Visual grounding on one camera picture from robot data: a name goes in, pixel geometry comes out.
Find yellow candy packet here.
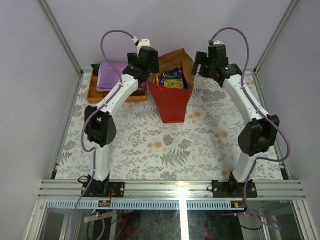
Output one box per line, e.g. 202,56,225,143
159,78,184,89

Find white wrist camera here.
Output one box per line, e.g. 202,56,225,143
135,38,150,55
208,39,225,47

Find red paper bag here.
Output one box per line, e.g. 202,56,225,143
147,48,195,124

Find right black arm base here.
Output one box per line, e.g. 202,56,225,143
211,173,258,198

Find purple folded cloth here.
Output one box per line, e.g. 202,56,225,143
96,61,120,92

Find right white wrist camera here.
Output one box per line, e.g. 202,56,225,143
208,39,225,47

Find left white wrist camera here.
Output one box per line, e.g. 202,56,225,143
135,38,150,55

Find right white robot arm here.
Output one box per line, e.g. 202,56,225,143
191,42,280,198

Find purple candy packet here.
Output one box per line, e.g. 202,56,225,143
162,67,184,79

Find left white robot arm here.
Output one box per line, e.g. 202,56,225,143
81,45,159,198

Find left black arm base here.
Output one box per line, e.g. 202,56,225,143
77,175,125,198

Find orange wooden tray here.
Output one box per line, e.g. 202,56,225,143
86,67,148,104

